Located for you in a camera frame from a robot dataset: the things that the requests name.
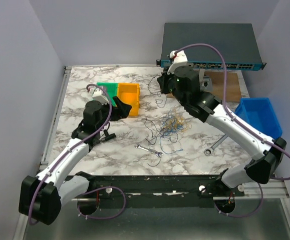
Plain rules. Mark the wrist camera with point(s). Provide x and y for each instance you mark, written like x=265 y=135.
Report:
x=98 y=94
x=178 y=59

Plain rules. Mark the brown wooden board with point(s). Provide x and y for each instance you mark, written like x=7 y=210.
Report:
x=233 y=92

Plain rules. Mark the small open-end wrench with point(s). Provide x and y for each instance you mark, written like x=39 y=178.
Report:
x=158 y=154

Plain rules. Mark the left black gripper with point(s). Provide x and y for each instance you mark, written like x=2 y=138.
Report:
x=121 y=111

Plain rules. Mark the grey metal switch stand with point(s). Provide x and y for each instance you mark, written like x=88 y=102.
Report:
x=205 y=81

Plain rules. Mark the ratcheting combination wrench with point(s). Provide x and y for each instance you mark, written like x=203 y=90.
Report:
x=210 y=150

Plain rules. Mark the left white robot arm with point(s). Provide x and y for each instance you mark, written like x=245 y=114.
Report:
x=43 y=196

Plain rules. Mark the green plastic bin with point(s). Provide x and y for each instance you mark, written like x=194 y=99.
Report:
x=111 y=89

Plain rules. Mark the blue plastic bin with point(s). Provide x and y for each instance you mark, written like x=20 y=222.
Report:
x=259 y=113

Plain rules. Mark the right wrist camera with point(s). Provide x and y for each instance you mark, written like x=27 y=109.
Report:
x=178 y=59

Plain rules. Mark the black T-shaped pipe fitting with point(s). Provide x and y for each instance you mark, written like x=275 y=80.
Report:
x=107 y=136

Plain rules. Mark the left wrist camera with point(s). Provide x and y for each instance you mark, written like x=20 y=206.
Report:
x=98 y=94

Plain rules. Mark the aluminium frame rail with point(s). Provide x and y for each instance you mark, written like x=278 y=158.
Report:
x=23 y=219

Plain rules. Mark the orange plastic bin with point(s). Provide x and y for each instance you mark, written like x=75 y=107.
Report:
x=129 y=93

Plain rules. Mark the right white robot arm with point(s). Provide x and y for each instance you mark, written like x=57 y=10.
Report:
x=263 y=149

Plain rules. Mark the grey network switch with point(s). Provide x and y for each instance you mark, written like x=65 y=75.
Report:
x=235 y=41

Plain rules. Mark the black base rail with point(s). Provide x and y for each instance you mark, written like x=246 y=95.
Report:
x=153 y=191

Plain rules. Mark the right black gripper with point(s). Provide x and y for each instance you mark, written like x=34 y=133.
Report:
x=163 y=80

